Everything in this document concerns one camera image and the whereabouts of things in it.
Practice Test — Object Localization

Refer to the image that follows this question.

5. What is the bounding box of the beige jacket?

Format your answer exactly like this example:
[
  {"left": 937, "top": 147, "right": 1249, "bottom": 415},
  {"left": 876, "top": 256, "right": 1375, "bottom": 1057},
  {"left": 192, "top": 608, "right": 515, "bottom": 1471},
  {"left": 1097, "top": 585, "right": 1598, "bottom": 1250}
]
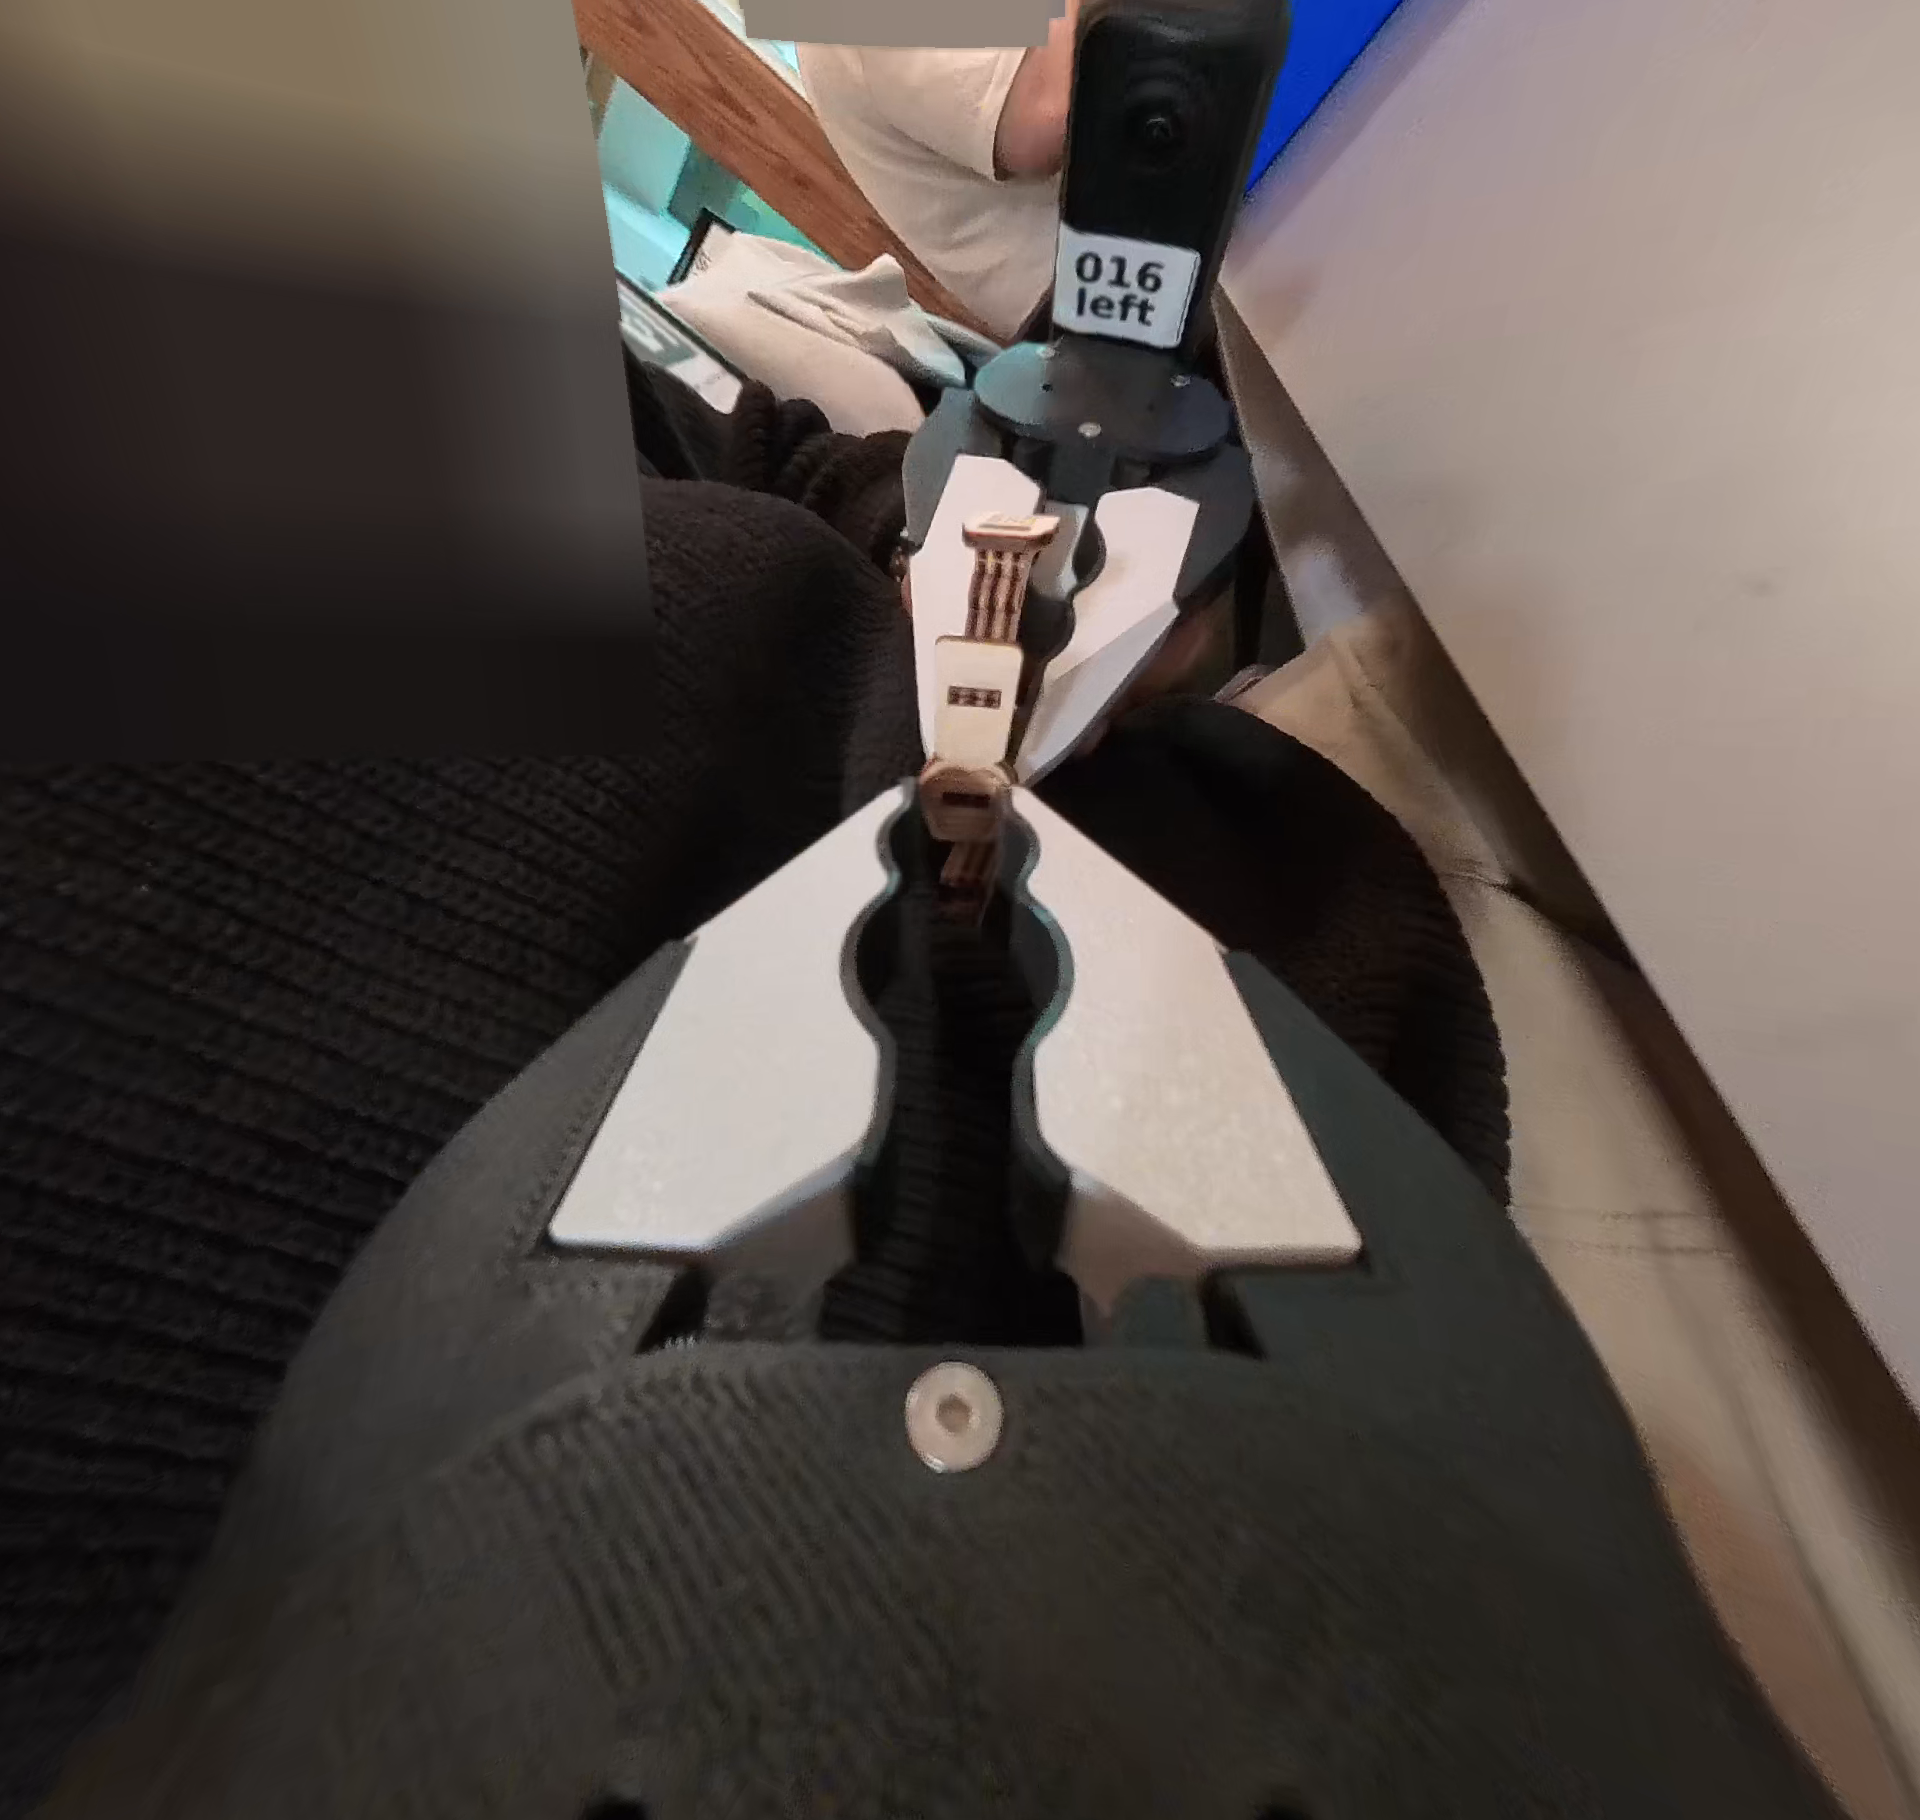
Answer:
[{"left": 662, "top": 238, "right": 1000, "bottom": 438}]

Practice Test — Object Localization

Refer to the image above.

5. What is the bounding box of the standing sign board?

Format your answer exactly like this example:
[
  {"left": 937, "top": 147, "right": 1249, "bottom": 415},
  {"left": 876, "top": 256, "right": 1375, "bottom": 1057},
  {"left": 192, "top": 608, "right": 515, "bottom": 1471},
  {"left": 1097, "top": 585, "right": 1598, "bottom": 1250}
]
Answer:
[{"left": 621, "top": 215, "right": 748, "bottom": 415}]

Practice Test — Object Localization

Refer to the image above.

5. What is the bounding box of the wooden puzzle model assembly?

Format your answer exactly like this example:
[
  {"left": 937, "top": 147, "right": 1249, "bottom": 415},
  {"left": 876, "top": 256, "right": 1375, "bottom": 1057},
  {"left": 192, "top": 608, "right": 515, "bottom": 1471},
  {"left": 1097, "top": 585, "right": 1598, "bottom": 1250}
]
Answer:
[{"left": 919, "top": 512, "right": 1054, "bottom": 931}]

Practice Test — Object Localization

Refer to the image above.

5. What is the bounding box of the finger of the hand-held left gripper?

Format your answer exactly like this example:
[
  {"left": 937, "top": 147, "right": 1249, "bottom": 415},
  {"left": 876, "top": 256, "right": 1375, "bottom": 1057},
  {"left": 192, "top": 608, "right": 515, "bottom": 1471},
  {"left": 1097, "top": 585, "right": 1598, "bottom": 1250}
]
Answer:
[
  {"left": 1016, "top": 490, "right": 1205, "bottom": 792},
  {"left": 908, "top": 454, "right": 1041, "bottom": 774}
]

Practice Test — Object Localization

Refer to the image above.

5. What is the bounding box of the person's black knit sweater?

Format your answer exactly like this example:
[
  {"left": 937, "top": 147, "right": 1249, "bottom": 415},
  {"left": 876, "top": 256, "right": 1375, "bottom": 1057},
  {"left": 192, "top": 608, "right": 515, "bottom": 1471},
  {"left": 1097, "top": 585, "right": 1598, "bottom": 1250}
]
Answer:
[{"left": 0, "top": 393, "right": 1510, "bottom": 1809}]

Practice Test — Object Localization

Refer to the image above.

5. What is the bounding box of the person's left forearm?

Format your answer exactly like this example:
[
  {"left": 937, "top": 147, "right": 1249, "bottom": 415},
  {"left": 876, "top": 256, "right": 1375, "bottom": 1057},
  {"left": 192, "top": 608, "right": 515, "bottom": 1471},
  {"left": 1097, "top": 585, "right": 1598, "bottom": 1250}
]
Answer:
[{"left": 720, "top": 390, "right": 921, "bottom": 585}]

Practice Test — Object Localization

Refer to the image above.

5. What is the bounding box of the blue plastic bin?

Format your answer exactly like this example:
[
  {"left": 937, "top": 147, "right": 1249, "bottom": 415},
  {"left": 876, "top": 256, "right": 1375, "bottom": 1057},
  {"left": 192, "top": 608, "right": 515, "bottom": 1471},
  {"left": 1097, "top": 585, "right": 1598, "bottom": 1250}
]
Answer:
[{"left": 1148, "top": 0, "right": 1487, "bottom": 192}]

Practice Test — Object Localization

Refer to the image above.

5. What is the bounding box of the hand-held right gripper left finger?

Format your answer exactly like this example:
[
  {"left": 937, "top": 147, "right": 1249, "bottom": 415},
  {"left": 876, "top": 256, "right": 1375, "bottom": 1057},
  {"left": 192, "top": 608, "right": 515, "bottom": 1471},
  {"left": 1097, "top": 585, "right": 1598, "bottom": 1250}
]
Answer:
[{"left": 547, "top": 783, "right": 921, "bottom": 1342}]

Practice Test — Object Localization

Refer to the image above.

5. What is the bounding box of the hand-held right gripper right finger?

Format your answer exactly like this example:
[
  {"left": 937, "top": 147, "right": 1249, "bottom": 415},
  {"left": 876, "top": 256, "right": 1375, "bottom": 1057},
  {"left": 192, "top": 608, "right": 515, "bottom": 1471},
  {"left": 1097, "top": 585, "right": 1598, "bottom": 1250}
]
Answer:
[{"left": 1002, "top": 786, "right": 1367, "bottom": 1334}]

